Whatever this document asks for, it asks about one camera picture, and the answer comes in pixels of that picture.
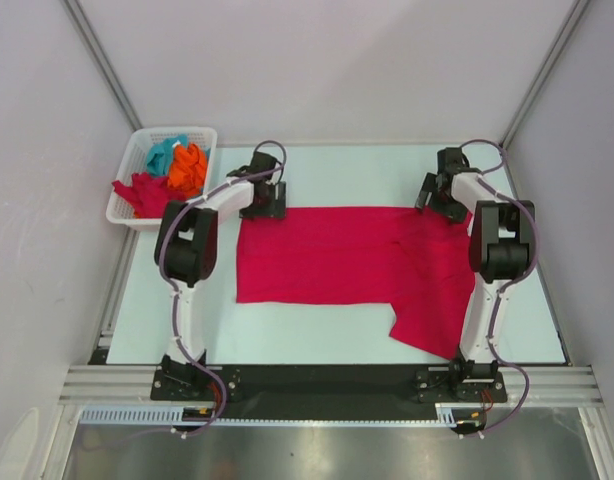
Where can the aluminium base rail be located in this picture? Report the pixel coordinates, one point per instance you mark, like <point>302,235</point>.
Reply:
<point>550,385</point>

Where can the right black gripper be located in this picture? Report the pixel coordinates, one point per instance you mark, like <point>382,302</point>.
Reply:
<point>458,213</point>

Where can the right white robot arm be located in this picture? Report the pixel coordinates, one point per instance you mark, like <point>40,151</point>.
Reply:
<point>503,252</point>

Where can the slotted cable duct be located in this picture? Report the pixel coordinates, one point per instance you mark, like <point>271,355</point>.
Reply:
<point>178,416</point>

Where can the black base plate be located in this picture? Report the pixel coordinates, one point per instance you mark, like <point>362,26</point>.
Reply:
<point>352,392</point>

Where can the left aluminium frame post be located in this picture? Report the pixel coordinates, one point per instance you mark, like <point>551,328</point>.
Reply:
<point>101,61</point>

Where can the aluminium frame post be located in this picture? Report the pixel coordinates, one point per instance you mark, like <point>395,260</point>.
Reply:
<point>101,61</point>
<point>558,46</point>

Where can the orange t shirt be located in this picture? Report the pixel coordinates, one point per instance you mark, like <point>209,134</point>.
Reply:
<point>188,171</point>

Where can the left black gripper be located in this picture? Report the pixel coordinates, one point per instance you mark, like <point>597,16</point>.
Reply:
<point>276,209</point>

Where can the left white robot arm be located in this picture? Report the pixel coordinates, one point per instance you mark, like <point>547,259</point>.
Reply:
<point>186,255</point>

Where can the right aluminium frame post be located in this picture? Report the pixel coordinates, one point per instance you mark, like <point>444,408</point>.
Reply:
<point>558,46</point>

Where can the red t shirt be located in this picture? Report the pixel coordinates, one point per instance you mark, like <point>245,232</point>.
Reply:
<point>415,261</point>
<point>147,195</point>

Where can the teal t shirt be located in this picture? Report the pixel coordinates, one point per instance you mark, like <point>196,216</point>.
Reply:
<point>160,156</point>

